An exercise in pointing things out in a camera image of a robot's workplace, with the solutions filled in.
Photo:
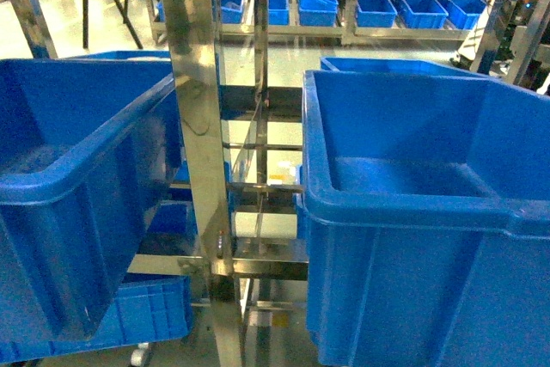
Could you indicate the large blue bin right shelf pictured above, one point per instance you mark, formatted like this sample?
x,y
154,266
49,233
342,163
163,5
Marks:
x,y
427,202

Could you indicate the large blue bin shelf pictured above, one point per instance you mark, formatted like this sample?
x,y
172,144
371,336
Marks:
x,y
427,202
89,149

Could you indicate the large blue bin left shelf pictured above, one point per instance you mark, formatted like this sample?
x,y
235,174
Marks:
x,y
89,149

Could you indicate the blue bin lower left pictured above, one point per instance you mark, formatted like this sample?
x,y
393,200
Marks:
x,y
146,309

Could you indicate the steel shelf upright post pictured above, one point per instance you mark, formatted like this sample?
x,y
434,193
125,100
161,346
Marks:
x,y
192,36

